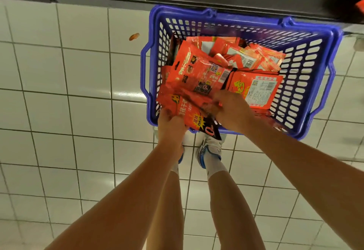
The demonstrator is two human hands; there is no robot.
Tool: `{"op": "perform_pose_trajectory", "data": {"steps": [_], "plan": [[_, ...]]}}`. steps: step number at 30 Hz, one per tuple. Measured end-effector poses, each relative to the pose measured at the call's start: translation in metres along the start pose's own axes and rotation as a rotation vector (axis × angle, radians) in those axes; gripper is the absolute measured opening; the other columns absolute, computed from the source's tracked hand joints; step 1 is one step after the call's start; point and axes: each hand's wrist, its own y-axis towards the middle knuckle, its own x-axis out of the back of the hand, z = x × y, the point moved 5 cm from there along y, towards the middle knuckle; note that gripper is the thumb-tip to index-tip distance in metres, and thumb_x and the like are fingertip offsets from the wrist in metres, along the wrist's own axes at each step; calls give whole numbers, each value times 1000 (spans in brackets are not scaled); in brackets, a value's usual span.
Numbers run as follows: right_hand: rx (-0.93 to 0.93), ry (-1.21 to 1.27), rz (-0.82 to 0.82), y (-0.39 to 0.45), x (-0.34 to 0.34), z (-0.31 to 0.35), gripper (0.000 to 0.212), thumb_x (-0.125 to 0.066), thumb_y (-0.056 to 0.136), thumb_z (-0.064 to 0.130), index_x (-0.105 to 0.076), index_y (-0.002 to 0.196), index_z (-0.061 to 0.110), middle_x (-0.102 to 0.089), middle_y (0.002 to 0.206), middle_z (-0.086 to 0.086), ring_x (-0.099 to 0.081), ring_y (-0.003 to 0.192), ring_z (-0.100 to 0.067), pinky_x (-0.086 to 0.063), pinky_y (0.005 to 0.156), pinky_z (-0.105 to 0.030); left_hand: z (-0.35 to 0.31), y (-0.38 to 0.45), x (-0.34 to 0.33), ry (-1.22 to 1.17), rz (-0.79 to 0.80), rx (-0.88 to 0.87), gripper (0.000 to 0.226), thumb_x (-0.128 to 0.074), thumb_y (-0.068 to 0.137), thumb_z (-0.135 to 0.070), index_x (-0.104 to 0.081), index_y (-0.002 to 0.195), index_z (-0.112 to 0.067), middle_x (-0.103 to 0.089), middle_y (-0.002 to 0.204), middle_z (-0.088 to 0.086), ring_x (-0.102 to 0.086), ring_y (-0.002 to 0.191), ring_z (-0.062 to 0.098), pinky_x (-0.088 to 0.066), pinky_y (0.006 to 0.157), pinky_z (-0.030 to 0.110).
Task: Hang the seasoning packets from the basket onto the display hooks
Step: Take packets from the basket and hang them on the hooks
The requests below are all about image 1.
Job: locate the person's left hand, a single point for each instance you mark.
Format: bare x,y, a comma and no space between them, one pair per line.
172,133

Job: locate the person's left leg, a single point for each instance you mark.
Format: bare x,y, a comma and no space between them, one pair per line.
168,218

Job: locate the grey shoe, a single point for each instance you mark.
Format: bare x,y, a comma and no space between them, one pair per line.
180,156
207,147

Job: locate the red chili dip packet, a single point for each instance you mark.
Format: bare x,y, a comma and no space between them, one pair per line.
190,113

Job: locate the blue plastic basket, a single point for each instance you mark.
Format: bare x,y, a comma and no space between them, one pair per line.
307,65

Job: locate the person's leg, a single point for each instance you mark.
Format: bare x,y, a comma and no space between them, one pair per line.
168,218
233,213

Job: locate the small orange scrap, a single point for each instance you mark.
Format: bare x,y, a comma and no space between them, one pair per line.
133,37

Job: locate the grey right shoe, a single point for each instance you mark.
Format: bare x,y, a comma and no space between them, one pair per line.
207,147

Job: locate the grey left shoe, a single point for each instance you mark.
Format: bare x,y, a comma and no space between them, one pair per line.
180,156

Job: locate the person's left forearm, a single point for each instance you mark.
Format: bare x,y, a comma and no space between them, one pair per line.
119,207

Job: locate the person's right hand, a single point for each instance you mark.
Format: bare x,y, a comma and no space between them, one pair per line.
233,113

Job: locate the person's right leg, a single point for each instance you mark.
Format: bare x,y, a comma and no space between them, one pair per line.
233,213

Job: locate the person's right forearm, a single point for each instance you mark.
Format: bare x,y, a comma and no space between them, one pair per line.
307,173

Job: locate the pile of red seasoning packets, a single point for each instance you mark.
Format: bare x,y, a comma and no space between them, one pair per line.
256,87

